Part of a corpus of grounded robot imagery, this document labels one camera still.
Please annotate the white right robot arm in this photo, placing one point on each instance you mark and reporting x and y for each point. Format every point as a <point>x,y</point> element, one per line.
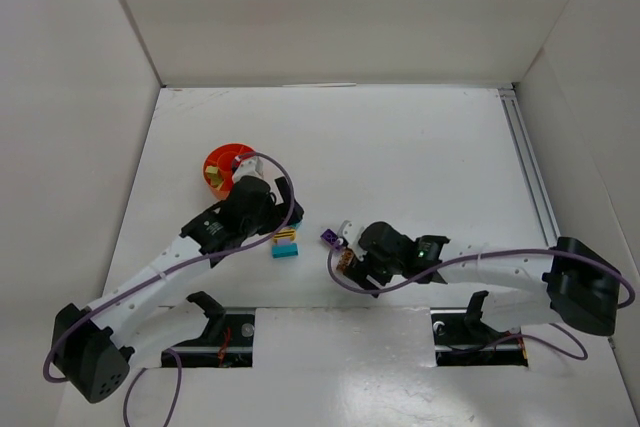
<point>567,282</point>

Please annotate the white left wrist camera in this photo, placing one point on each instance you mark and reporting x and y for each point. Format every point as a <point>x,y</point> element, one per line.
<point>249,167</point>

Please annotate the brown lego plate lower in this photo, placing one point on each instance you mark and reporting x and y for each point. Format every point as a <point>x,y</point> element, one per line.
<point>346,260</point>

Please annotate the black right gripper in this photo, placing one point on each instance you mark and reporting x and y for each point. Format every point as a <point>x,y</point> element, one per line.
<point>357,263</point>

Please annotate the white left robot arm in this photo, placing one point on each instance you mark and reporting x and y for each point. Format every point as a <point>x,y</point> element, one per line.
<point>95,347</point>

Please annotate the aluminium rail right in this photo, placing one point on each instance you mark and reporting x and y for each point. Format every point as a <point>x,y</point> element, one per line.
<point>529,166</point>

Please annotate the lime green lego brick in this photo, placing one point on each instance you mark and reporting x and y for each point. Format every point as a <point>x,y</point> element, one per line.
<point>216,179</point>

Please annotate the yellow black striped lego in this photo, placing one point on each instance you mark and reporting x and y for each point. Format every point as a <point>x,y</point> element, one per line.
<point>287,235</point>

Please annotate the orange round divided container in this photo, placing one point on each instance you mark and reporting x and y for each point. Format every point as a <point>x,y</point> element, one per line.
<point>224,156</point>

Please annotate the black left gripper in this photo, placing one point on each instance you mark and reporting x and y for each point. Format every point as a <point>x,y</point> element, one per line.
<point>284,204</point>

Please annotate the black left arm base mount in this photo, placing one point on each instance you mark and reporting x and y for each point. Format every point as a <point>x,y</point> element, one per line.
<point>226,341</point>

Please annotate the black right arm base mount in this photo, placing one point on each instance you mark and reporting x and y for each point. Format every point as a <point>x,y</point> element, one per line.
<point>462,340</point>

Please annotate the long teal lego brick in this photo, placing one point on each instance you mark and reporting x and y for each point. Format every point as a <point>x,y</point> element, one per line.
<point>281,251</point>

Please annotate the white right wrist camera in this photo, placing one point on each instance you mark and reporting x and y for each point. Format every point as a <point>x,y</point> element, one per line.
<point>350,233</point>

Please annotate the purple lego plate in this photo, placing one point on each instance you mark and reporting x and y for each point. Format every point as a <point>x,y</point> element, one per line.
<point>330,238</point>

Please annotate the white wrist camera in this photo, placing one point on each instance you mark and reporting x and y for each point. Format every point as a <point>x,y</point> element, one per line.
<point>350,233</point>
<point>249,167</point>

